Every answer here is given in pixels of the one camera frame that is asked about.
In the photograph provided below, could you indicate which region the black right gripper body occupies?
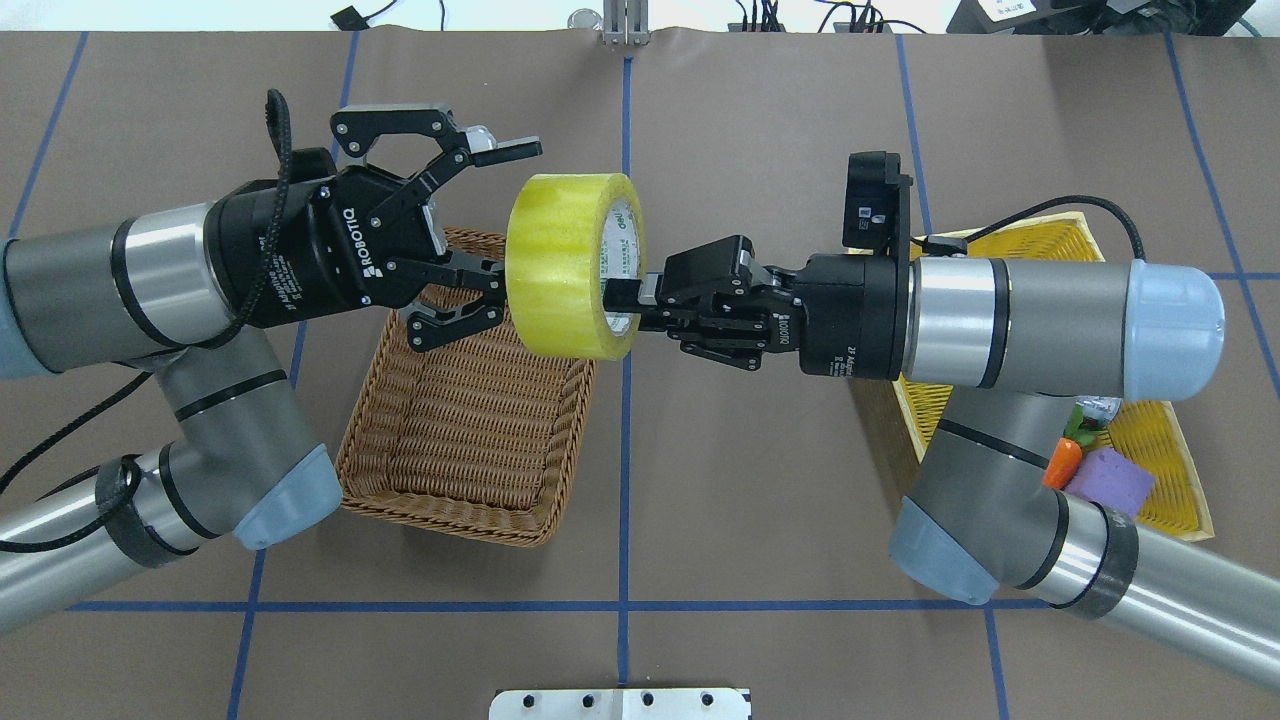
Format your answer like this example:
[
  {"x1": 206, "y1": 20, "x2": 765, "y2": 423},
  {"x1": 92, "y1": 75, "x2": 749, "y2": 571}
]
[{"x1": 768, "y1": 254, "x2": 909, "y2": 380}]

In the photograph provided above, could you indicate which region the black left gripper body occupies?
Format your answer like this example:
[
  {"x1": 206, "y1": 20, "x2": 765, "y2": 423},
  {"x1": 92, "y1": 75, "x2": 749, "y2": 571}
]
[{"x1": 205, "y1": 172, "x2": 442, "y2": 328}]

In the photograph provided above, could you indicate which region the yellow packing tape roll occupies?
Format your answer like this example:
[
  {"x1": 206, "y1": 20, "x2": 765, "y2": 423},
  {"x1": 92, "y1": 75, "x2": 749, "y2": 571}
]
[{"x1": 504, "y1": 173, "x2": 646, "y2": 361}]

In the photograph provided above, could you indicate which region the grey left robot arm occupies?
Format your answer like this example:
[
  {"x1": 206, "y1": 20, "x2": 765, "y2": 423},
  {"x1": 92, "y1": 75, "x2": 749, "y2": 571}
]
[{"x1": 1, "y1": 90, "x2": 541, "y2": 632}]

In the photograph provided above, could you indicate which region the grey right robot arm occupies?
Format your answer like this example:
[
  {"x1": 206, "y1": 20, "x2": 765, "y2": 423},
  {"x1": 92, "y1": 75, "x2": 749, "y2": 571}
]
[{"x1": 602, "y1": 236, "x2": 1277, "y2": 689}]

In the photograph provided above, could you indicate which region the brown wicker basket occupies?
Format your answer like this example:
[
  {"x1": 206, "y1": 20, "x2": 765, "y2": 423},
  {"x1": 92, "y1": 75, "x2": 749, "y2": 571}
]
[{"x1": 337, "y1": 225, "x2": 596, "y2": 548}]

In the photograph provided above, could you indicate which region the yellow woven plastic basket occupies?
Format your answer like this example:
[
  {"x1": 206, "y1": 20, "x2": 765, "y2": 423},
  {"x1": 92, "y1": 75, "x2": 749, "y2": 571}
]
[{"x1": 876, "y1": 211, "x2": 1215, "y2": 542}]

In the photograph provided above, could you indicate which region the orange toy carrot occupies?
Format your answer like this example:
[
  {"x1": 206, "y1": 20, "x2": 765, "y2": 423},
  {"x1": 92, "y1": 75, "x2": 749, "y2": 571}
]
[{"x1": 1042, "y1": 437, "x2": 1084, "y2": 491}]

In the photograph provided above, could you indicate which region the metal clamp top edge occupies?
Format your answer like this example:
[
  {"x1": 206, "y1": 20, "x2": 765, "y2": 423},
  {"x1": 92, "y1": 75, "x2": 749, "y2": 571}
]
[{"x1": 600, "y1": 0, "x2": 652, "y2": 47}]

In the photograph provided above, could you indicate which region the purple foam block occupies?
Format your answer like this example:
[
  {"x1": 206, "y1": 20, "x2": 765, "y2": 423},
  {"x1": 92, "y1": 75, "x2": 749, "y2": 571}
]
[{"x1": 1064, "y1": 447, "x2": 1157, "y2": 518}]

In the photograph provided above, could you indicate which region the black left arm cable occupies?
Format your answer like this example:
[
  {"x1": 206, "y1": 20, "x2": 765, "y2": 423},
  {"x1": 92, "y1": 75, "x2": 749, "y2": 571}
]
[{"x1": 0, "y1": 88, "x2": 301, "y2": 553}]

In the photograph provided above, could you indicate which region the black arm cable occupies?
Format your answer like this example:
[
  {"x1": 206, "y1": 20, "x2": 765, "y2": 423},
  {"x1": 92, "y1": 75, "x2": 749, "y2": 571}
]
[
  {"x1": 913, "y1": 195, "x2": 1146, "y2": 263},
  {"x1": 0, "y1": 88, "x2": 301, "y2": 553}
]

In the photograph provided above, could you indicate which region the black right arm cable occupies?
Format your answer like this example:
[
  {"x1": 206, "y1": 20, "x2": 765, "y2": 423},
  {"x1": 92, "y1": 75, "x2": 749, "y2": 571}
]
[{"x1": 913, "y1": 195, "x2": 1146, "y2": 263}]

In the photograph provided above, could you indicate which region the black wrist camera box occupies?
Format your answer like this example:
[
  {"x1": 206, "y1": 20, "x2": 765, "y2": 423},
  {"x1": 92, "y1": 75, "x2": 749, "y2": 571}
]
[{"x1": 842, "y1": 151, "x2": 913, "y2": 256}]

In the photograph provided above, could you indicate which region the metal bracket bottom edge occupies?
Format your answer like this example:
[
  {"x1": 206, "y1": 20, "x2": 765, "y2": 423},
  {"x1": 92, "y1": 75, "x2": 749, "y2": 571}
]
[{"x1": 488, "y1": 687, "x2": 754, "y2": 719}]

